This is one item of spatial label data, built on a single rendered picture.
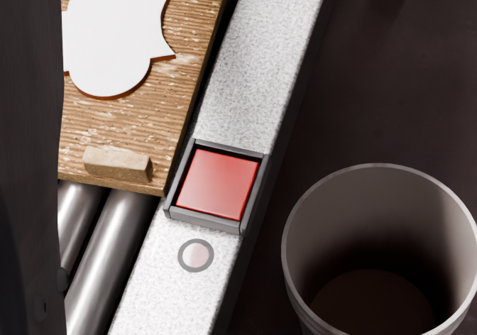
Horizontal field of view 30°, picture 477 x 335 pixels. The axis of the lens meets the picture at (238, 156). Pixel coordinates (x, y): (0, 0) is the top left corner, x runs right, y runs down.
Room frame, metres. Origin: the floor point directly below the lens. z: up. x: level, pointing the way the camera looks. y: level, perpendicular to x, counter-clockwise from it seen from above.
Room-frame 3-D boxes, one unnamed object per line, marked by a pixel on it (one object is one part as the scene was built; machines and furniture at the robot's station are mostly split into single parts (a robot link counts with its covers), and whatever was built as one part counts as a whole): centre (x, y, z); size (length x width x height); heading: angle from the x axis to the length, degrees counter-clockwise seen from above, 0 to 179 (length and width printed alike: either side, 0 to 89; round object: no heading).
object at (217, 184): (0.38, 0.02, 0.92); 0.06 x 0.06 x 0.01; 64
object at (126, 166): (0.40, 0.10, 0.95); 0.06 x 0.02 x 0.03; 68
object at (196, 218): (0.38, 0.02, 0.92); 0.08 x 0.08 x 0.02; 64
